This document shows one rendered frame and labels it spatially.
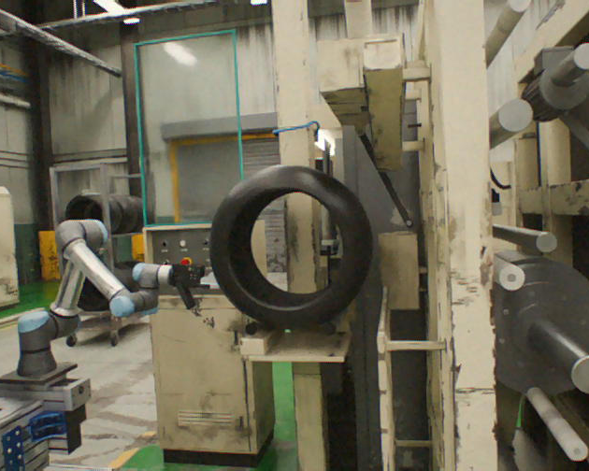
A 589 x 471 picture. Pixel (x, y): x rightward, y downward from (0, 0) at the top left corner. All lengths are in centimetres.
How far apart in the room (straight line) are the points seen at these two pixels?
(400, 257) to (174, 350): 132
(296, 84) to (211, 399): 160
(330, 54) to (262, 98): 1010
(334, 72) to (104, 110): 1178
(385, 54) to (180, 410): 208
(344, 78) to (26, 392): 169
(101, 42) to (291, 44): 1147
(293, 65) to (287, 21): 18
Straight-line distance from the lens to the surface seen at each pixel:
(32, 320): 223
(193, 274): 191
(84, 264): 200
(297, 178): 169
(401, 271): 200
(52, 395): 222
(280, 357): 180
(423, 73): 147
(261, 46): 1189
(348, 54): 150
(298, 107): 213
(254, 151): 1142
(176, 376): 276
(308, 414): 226
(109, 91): 1312
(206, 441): 283
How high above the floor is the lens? 130
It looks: 3 degrees down
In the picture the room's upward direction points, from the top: 3 degrees counter-clockwise
